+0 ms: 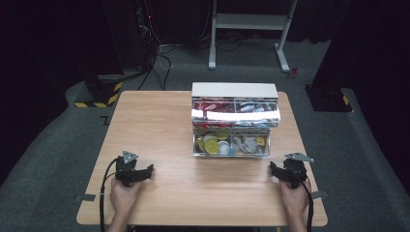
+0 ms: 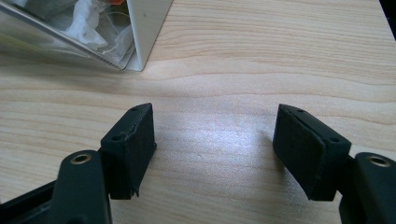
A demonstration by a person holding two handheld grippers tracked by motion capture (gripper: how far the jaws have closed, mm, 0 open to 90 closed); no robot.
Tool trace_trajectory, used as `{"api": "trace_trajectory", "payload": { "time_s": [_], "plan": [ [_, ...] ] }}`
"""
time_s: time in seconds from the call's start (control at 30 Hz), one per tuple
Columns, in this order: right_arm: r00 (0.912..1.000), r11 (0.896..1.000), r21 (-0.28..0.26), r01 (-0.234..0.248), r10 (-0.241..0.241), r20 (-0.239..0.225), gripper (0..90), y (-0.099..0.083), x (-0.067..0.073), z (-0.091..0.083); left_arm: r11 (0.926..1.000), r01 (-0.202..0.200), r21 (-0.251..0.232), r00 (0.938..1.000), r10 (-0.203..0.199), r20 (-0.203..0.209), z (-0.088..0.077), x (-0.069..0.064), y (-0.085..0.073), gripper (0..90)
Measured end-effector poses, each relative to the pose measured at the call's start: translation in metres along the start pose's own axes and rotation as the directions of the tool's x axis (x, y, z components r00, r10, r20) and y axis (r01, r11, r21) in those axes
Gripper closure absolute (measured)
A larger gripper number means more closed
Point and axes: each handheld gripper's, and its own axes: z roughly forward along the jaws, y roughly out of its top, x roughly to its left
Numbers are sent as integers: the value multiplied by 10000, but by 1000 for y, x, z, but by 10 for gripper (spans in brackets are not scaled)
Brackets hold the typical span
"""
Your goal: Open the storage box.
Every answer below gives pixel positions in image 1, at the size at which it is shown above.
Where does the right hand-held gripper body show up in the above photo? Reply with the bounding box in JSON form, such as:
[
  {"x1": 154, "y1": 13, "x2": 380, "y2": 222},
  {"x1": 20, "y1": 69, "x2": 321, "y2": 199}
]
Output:
[{"x1": 280, "y1": 152, "x2": 315, "y2": 189}]

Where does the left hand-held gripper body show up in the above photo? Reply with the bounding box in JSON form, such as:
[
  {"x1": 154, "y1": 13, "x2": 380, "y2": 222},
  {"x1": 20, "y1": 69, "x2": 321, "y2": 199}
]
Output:
[{"x1": 114, "y1": 150, "x2": 146, "y2": 189}]

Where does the clear two-tier organizer box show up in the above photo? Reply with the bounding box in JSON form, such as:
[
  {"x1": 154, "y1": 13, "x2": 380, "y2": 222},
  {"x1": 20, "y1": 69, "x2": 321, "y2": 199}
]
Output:
[{"x1": 190, "y1": 81, "x2": 282, "y2": 159}]

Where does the person's left hand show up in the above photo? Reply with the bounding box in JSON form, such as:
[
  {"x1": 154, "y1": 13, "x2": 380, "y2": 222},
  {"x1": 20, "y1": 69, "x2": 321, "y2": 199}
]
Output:
[{"x1": 109, "y1": 177, "x2": 143, "y2": 217}]

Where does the person's right hand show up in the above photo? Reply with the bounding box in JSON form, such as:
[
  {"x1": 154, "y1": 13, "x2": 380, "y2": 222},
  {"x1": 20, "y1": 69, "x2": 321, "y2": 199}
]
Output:
[{"x1": 278, "y1": 179, "x2": 312, "y2": 218}]

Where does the grey tape piece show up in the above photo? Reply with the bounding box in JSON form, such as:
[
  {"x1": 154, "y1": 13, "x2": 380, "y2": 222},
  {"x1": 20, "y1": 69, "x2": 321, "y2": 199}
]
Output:
[
  {"x1": 310, "y1": 189, "x2": 330, "y2": 200},
  {"x1": 74, "y1": 193, "x2": 97, "y2": 203}
]

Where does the pile of grey packets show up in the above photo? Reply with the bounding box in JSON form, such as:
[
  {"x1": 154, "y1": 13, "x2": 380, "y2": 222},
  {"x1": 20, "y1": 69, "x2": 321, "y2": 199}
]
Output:
[{"x1": 231, "y1": 134, "x2": 269, "y2": 155}]

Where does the pile of silver sachets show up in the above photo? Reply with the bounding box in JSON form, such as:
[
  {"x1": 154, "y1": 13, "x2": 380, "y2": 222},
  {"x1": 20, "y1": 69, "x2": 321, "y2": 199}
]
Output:
[{"x1": 235, "y1": 101, "x2": 278, "y2": 114}]

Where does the pile of green white capsules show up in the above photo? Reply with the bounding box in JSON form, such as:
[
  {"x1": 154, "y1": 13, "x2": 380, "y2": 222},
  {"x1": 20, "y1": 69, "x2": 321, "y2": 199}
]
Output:
[{"x1": 194, "y1": 128, "x2": 232, "y2": 157}]

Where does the black yellow striped stand base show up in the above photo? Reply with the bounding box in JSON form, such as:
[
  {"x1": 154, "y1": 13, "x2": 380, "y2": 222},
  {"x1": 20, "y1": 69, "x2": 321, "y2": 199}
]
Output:
[{"x1": 73, "y1": 73, "x2": 125, "y2": 109}]

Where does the pile of red sachets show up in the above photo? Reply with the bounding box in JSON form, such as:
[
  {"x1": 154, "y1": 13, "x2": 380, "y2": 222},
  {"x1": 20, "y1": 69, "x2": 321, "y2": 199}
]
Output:
[{"x1": 193, "y1": 101, "x2": 236, "y2": 114}]

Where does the white metal stand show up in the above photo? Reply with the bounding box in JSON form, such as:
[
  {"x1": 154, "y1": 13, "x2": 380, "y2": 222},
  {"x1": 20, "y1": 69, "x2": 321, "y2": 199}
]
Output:
[{"x1": 208, "y1": 0, "x2": 300, "y2": 73}]

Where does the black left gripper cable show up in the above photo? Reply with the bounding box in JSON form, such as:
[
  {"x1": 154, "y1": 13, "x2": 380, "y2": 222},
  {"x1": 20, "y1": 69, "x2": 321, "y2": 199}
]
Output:
[{"x1": 99, "y1": 157, "x2": 119, "y2": 232}]

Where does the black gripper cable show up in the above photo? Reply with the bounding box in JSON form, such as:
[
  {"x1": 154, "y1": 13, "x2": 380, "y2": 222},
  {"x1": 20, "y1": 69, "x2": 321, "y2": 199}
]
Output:
[
  {"x1": 301, "y1": 179, "x2": 315, "y2": 232},
  {"x1": 99, "y1": 157, "x2": 119, "y2": 232}
]

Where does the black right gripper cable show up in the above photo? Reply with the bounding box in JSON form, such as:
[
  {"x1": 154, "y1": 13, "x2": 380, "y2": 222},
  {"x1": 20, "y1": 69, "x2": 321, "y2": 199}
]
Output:
[{"x1": 301, "y1": 179, "x2": 315, "y2": 232}]

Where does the bundle of floor cables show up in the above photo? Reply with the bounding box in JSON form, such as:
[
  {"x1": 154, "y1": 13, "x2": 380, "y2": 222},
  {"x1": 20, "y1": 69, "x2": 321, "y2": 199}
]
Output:
[{"x1": 136, "y1": 6, "x2": 175, "y2": 92}]

